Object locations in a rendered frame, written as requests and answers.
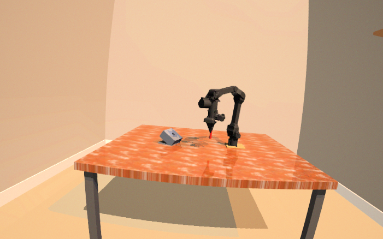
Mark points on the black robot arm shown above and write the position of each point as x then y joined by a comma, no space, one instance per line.
211,101

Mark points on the grey square panel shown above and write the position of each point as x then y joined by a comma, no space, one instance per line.
170,137

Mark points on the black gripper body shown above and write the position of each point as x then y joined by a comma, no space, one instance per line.
210,117

